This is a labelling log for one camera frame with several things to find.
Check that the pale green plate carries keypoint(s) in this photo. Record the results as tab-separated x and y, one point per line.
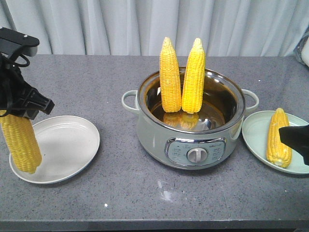
255	134

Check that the grey pleated curtain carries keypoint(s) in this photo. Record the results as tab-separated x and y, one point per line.
137	27

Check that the bright yellow corn cob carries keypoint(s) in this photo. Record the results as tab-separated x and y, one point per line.
192	96

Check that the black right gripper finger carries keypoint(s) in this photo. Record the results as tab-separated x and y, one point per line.
297	138

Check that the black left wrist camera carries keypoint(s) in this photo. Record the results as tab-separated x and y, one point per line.
13	43

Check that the pale green electric cooking pot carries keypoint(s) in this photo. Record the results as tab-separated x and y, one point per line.
192	141

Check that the white round plate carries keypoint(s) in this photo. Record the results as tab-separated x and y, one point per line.
67	144

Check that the pale-tipped yellow corn cob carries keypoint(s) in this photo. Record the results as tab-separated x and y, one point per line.
21	141

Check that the white blender appliance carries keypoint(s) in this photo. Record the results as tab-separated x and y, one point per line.
301	51

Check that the dark yellow corn cob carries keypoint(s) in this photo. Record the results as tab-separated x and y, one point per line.
170	84

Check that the golden corn cob white specks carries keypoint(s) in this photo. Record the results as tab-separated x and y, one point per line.
277	152

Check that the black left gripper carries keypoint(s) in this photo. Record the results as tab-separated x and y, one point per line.
15	89

